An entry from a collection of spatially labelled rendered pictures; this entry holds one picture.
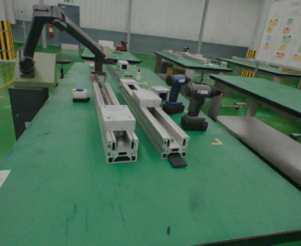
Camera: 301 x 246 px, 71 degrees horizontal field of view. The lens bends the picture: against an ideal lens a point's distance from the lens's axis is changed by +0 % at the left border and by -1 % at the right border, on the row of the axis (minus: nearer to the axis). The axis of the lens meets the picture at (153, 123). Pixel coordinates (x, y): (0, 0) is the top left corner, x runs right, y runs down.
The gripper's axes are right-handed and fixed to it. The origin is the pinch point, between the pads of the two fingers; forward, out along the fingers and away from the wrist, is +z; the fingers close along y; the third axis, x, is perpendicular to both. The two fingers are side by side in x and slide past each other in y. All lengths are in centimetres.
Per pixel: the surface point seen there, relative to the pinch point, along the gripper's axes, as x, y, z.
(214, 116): 80, 168, 60
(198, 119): -77, 40, -3
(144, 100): -67, 15, -8
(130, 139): -98, 2, -5
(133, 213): -121, -2, 3
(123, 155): -99, 0, 1
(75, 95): -34.7, -15.6, -0.9
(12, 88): -6, -54, 4
